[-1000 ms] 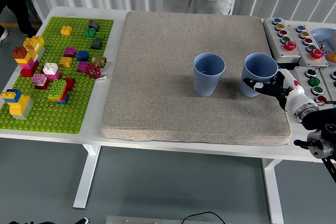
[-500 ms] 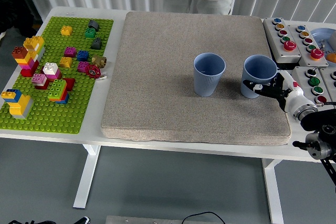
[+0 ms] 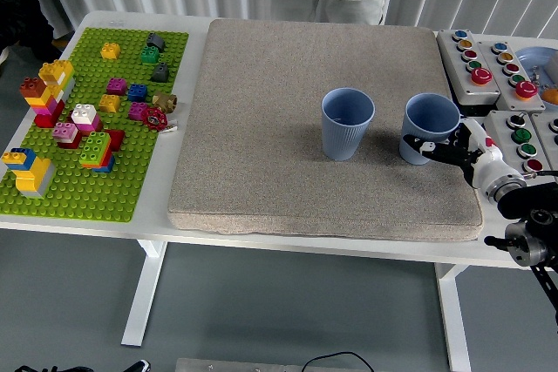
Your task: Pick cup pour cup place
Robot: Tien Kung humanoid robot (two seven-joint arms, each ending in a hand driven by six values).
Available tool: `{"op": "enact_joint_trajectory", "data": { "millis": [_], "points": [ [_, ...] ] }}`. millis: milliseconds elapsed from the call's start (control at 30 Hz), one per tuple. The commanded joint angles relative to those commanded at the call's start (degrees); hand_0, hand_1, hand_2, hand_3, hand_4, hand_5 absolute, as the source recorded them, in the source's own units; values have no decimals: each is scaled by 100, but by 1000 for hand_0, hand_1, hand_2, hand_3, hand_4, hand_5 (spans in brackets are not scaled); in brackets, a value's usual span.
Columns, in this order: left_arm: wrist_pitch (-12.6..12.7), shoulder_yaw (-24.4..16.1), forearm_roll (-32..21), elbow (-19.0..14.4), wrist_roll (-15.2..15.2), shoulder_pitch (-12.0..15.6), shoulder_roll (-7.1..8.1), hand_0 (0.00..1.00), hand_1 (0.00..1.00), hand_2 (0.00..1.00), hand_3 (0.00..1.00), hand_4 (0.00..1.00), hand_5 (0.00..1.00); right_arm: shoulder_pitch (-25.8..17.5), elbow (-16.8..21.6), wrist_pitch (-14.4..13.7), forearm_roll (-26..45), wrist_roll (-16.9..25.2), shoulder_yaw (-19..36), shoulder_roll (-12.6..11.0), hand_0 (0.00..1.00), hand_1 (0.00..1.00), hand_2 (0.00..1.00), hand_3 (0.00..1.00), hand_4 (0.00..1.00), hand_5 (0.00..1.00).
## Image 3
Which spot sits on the green building brick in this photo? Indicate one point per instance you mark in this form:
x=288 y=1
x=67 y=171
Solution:
x=150 y=55

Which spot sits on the grey sloped brick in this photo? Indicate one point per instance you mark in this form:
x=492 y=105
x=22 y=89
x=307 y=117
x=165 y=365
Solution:
x=160 y=73

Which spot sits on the white table leg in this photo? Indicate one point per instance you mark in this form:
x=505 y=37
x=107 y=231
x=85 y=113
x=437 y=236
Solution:
x=144 y=293
x=453 y=324

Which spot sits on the grey five-button control box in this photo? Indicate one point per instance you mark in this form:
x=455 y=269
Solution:
x=497 y=80
x=453 y=58

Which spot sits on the orange round object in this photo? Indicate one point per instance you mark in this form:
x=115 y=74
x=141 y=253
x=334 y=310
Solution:
x=551 y=95

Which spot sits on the yellow white brick tower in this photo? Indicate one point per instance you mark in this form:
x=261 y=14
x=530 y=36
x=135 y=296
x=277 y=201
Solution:
x=54 y=70

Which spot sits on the red building brick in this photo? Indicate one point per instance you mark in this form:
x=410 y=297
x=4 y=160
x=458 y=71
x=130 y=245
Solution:
x=117 y=139

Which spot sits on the yellow blue grey brick stack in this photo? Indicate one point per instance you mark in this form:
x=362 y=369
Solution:
x=35 y=171

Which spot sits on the white pink brick stack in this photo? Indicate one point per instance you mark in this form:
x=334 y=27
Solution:
x=83 y=114

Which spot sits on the small metal hardware pieces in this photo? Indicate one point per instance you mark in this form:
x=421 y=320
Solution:
x=537 y=72

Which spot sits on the grey four-button box black base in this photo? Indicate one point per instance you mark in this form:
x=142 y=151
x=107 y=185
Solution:
x=505 y=137

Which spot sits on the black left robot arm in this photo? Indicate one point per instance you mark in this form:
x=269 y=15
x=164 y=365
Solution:
x=35 y=368

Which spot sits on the blue building brick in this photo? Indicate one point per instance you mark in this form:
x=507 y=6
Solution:
x=137 y=93

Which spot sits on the green studded baseplate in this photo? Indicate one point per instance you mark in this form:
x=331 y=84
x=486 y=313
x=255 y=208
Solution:
x=87 y=198

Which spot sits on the yellow building brick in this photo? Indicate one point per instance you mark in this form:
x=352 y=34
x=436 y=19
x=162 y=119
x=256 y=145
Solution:
x=110 y=51
x=109 y=103

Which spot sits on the blue ribbed cup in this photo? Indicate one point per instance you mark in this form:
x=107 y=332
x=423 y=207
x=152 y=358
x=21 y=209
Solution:
x=427 y=115
x=344 y=141

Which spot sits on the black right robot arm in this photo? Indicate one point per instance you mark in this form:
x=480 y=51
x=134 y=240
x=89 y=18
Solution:
x=527 y=206

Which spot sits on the grey button box black knobs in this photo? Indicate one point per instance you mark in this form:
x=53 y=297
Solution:
x=545 y=128

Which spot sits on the pink dark red brick stack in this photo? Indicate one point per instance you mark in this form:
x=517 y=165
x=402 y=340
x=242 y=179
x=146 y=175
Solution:
x=64 y=131

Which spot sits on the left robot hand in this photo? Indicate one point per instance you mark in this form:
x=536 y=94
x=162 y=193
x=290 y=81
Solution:
x=141 y=366

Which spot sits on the grey-brown padded mat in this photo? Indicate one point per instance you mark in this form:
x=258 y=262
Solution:
x=261 y=128

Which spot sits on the dark grey rounded brick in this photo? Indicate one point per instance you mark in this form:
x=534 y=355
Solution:
x=156 y=42

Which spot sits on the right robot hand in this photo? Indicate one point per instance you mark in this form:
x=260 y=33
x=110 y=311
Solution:
x=490 y=163

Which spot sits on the green orange blue brick stack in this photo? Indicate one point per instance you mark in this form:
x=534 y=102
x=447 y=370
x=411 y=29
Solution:
x=95 y=147

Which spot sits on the brass valve red handwheel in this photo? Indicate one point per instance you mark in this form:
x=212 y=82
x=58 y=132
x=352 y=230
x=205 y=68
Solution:
x=153 y=118

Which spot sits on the magenta building brick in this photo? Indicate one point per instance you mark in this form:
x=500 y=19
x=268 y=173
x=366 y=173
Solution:
x=116 y=86
x=138 y=111

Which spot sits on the white valve tag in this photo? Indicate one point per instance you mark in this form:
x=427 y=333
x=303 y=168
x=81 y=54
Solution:
x=171 y=128

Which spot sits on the brown yellow red brick tower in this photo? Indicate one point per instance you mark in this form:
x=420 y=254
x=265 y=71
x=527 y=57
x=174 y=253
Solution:
x=32 y=86

